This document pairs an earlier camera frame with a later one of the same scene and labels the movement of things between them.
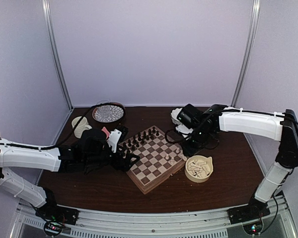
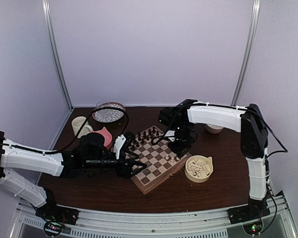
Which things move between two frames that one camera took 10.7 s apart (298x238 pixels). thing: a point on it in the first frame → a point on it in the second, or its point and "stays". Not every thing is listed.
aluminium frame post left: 45,9 stays
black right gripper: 191,150 → 182,150
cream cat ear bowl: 198,168 stays
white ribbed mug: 82,126 stays
